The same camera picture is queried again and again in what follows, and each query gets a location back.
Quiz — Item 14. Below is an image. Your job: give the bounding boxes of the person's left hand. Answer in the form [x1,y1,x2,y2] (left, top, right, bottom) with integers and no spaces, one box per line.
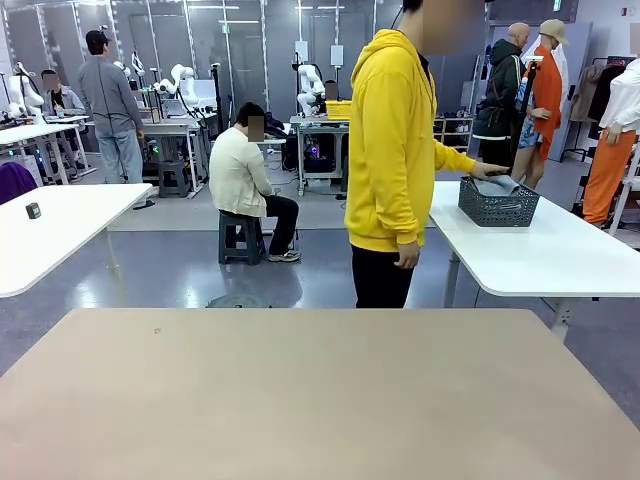
[470,163,510,180]

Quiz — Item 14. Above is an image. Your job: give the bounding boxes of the dark grey plastic basket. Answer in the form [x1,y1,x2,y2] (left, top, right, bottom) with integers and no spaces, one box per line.
[458,175,541,229]

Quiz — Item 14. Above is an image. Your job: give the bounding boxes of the right forearm yellow sleeve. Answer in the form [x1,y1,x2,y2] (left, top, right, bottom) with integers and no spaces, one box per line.
[389,184,427,247]

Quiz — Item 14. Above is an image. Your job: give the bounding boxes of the left forearm yellow sleeve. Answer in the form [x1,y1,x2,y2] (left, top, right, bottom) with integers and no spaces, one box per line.
[432,139,477,175]

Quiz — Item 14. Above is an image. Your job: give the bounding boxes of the yellow plastic basket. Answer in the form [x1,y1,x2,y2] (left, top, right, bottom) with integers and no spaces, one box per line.
[324,99,354,121]

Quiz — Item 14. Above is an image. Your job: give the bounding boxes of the shoe rack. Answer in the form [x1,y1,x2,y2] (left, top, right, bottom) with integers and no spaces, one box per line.
[433,113,475,149]

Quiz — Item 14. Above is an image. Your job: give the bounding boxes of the mannequin in dark jacket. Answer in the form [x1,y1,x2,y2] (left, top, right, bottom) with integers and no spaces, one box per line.
[472,22,532,176]

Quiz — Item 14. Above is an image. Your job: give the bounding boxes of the person in yellow hoodie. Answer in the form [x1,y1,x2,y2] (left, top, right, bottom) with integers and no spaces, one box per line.
[343,0,477,310]

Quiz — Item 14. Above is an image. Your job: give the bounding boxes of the mannequin in orange garment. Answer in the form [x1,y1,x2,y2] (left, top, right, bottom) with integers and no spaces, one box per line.
[509,18,571,191]

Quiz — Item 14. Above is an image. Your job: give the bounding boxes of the clothes rack with coats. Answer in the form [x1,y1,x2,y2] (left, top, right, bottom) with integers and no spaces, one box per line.
[569,56,640,162]

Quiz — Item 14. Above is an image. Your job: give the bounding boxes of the mannequin in orange trousers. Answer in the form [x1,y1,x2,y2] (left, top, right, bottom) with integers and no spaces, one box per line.
[582,57,640,227]

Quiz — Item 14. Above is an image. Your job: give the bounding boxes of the metal workbench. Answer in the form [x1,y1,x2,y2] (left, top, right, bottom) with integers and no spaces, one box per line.
[289,113,351,197]

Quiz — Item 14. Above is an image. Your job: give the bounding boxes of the grey plastic stool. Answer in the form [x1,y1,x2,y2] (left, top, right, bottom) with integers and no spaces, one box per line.
[218,212,267,266]

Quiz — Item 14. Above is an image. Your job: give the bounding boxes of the person in cream sweater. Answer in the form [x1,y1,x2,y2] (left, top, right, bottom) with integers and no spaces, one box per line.
[208,102,303,264]

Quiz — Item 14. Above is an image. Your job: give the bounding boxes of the black tripod pole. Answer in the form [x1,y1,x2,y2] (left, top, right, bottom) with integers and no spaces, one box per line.
[210,62,232,151]

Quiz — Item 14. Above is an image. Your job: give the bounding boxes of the black step stool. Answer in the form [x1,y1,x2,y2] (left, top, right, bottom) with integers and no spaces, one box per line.
[157,159,194,200]

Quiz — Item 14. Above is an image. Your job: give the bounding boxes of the man in grey sweater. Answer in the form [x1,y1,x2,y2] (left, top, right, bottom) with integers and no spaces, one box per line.
[77,29,147,185]

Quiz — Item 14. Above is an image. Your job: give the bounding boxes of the seated person in grey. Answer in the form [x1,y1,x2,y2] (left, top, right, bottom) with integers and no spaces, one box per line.
[41,69,87,119]

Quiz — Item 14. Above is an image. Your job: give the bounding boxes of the long white lab desk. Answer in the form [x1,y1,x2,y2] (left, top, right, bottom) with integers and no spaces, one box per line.
[0,115,96,185]

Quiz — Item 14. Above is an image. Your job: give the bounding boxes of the purple cloth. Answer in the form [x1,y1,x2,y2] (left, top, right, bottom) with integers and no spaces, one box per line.
[0,160,39,206]

